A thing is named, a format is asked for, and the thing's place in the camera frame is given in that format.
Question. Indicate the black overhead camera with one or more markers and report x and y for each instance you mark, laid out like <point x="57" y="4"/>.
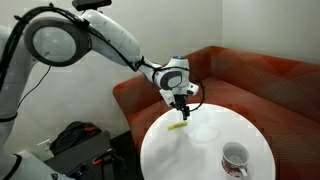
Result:
<point x="91" y="4"/>

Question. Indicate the orange patterned sofa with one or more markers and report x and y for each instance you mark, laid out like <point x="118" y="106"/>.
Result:
<point x="266" y="86"/>

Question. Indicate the red and white mug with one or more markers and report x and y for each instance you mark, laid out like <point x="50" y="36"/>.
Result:
<point x="230" y="166"/>

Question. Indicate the black bag with orange trim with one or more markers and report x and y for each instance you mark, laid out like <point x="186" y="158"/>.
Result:
<point x="71" y="135"/>

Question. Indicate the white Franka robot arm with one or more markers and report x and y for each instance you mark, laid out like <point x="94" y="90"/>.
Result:
<point x="113" y="36"/>

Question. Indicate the yellow-green highlighter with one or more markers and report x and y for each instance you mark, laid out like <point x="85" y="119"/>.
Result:
<point x="176" y="126"/>

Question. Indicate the white wall outlet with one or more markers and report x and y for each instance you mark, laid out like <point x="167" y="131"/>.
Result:
<point x="43" y="145"/>

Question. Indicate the black equipment case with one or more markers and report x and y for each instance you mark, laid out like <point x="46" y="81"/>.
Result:
<point x="83" y="153"/>

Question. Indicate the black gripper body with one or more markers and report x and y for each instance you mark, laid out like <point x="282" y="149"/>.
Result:
<point x="181" y="101"/>

